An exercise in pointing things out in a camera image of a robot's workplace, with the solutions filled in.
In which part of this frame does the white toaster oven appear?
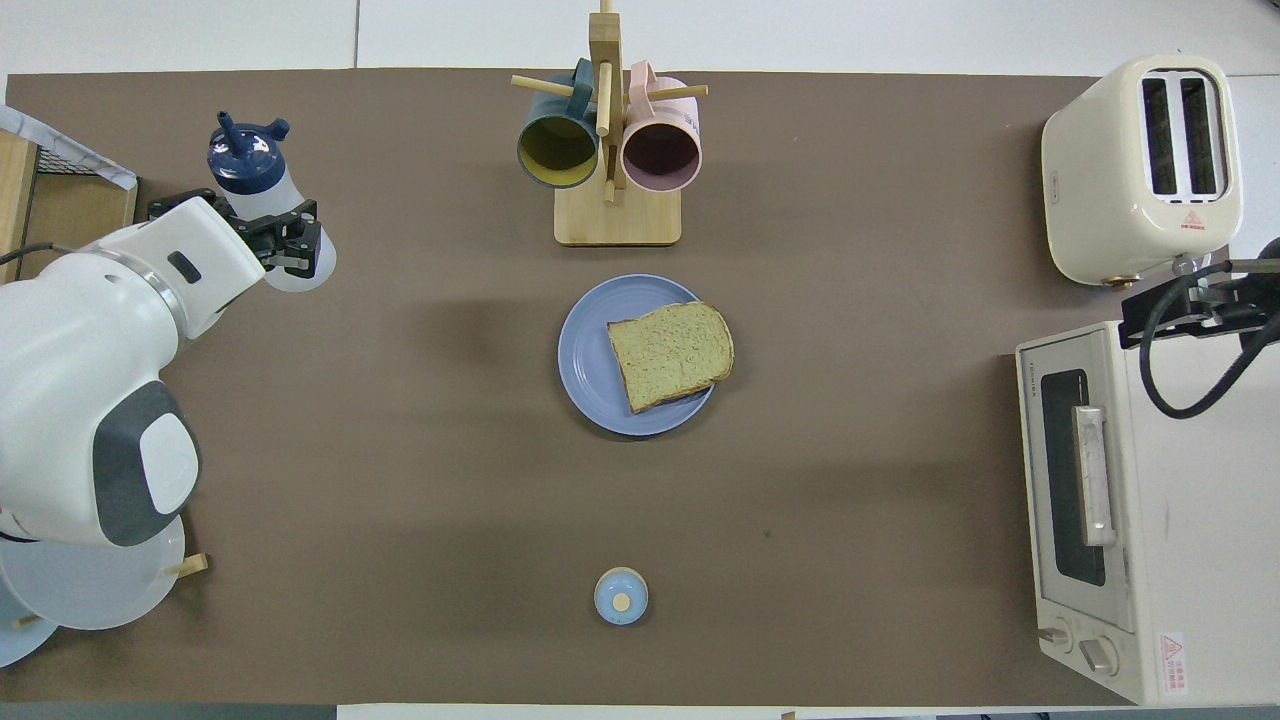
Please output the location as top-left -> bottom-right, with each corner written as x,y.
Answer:
1015,318 -> 1280,706

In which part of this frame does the wooden plate rack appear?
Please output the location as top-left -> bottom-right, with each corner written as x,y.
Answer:
12,553 -> 209,629

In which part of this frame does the dark teal mug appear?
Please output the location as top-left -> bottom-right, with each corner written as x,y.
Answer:
516,58 -> 601,191

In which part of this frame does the blue-capped translucent squeeze bottle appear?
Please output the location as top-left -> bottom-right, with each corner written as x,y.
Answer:
207,111 -> 338,293

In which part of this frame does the wooden shelf unit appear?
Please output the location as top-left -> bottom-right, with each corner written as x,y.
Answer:
0,135 -> 139,281

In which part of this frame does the wooden mug tree stand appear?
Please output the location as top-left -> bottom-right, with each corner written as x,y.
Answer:
510,0 -> 709,248

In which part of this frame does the black wire basket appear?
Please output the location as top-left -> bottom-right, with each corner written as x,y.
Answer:
35,140 -> 101,179

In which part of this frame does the periwinkle blue plate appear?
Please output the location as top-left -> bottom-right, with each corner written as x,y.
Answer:
557,274 -> 721,437

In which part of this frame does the toasted bread slice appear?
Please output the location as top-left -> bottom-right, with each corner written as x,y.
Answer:
606,301 -> 736,414

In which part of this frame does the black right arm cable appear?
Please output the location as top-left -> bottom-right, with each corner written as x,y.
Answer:
1140,262 -> 1280,419

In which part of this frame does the pink mug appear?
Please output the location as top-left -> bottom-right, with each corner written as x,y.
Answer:
620,60 -> 704,195

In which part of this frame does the cream two-slot toaster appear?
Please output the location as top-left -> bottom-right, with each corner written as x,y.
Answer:
1040,55 -> 1244,288

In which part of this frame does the pale grey plate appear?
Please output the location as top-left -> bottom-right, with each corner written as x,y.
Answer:
0,510 -> 187,631

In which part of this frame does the light blue plate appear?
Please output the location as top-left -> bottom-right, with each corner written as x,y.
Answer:
0,580 -> 59,669

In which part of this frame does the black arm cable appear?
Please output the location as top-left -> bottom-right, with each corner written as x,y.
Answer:
0,240 -> 76,266
1140,262 -> 1280,419

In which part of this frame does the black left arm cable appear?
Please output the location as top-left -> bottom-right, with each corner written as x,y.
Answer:
0,240 -> 76,266

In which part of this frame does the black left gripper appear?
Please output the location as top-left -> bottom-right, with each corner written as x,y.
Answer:
147,188 -> 323,281

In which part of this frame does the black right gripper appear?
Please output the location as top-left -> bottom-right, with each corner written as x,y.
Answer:
1118,258 -> 1280,351

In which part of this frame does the brown table mat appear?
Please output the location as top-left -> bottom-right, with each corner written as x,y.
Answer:
0,68 -> 1233,706

